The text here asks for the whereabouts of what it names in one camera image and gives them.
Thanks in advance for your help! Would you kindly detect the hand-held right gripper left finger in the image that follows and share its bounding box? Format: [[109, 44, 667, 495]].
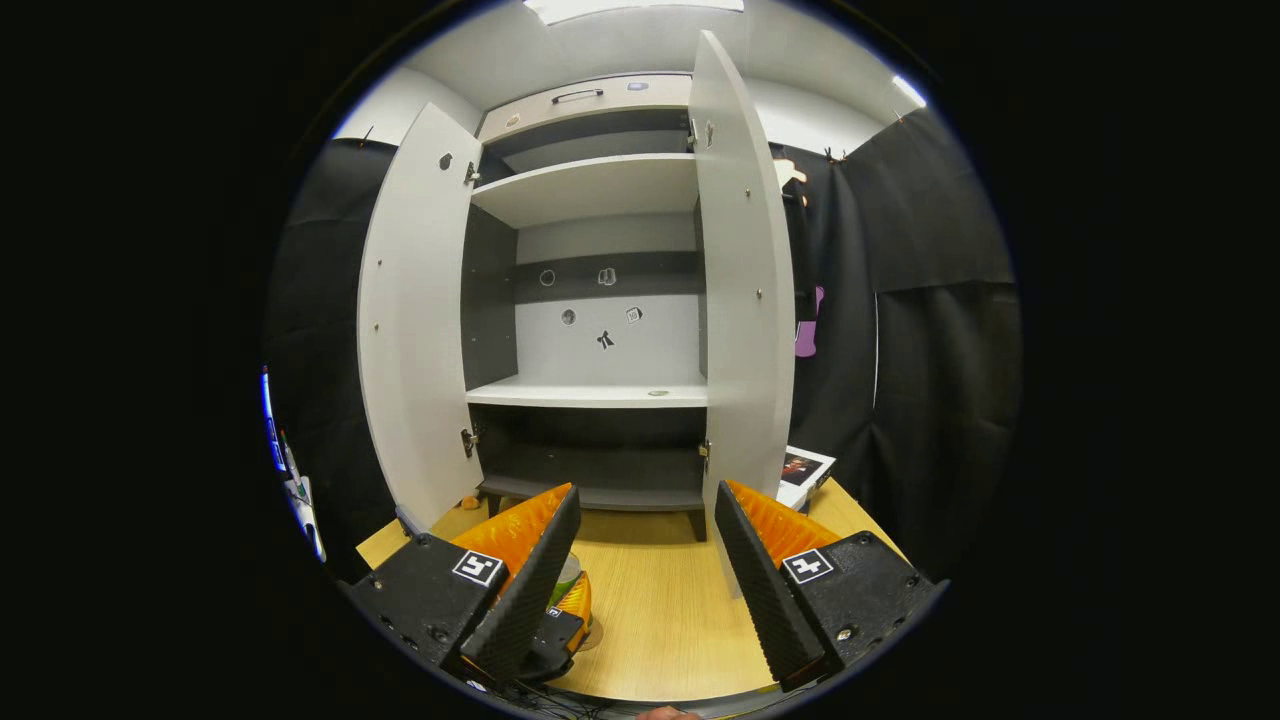
[[340, 483, 583, 691]]

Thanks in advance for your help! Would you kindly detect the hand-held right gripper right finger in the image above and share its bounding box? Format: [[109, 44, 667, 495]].
[[713, 479, 949, 693]]

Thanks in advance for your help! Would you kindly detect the grey cabinet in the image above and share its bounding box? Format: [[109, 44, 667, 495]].
[[357, 30, 796, 601]]

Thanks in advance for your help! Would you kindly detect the grey cabinet door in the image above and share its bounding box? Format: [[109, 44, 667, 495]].
[[688, 30, 796, 599], [357, 102, 484, 533]]

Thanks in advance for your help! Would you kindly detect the grey cabinet shelf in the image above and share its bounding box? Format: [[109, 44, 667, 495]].
[[470, 152, 699, 229], [465, 375, 709, 409]]

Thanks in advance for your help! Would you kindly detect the grey cabinet drawer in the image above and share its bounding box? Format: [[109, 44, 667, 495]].
[[478, 73, 693, 144]]

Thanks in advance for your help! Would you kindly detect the white portrait cover book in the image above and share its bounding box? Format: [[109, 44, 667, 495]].
[[778, 445, 837, 511]]

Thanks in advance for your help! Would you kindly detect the black backdrop cloth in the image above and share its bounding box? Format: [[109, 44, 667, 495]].
[[262, 105, 1023, 581]]

